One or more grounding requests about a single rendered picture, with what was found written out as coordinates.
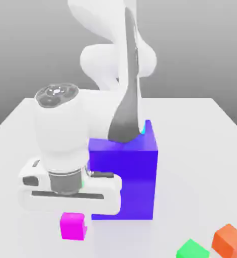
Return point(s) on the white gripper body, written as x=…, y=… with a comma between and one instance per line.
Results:
x=70, y=204

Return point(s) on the small cyan cube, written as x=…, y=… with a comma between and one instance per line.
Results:
x=143, y=130

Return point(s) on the large blue box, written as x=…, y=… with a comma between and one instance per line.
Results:
x=136, y=177

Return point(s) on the small orange cube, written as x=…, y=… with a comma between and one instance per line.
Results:
x=229, y=240

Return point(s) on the small magenta cube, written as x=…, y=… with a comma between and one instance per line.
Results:
x=72, y=226

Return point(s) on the small green cube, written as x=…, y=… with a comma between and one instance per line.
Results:
x=191, y=250

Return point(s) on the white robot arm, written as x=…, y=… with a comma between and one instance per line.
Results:
x=61, y=129

